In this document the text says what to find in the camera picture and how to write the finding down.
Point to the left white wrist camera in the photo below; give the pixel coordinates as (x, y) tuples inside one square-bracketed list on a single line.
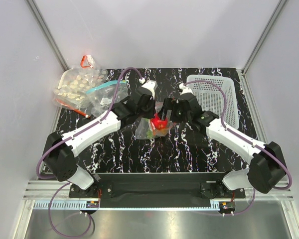
[(151, 86)]

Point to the green leafy vegetable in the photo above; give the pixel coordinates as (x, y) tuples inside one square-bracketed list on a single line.
[(148, 129)]

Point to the white slotted cable duct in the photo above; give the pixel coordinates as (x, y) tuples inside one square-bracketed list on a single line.
[(89, 205)]

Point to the bag of round biscuits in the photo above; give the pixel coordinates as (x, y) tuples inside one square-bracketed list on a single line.
[(71, 90)]

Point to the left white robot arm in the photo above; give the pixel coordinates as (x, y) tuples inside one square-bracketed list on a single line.
[(61, 150)]

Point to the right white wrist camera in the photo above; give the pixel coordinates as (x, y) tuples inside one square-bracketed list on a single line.
[(183, 89)]

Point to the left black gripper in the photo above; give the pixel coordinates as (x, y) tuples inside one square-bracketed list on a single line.
[(152, 103)]

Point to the small bag orange zipper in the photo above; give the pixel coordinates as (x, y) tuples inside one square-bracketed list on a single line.
[(88, 61)]

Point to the right aluminium frame post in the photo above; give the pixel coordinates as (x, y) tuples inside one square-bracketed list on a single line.
[(265, 33)]

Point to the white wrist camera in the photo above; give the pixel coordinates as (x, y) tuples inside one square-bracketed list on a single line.
[(183, 89), (151, 86)]

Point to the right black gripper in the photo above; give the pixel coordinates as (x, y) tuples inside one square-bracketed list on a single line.
[(170, 103)]

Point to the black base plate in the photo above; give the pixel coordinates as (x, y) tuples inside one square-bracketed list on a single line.
[(173, 189)]

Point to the clear bag orange zipper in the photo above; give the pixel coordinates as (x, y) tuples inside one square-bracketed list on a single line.
[(153, 128)]

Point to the left aluminium frame post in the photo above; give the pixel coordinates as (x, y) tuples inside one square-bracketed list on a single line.
[(35, 11)]

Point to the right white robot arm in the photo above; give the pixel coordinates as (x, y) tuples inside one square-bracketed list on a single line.
[(266, 161)]

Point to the clear bag teal zipper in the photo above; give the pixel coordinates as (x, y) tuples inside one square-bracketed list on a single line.
[(102, 96)]

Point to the white plastic basket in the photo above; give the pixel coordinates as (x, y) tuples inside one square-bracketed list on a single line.
[(214, 93)]

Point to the aluminium frame post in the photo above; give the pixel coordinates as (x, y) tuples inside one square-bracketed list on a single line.
[(265, 33), (35, 11)]

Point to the front aluminium rail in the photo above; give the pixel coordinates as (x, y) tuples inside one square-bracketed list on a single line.
[(44, 190)]

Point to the red apple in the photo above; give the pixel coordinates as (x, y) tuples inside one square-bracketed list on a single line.
[(157, 123)]

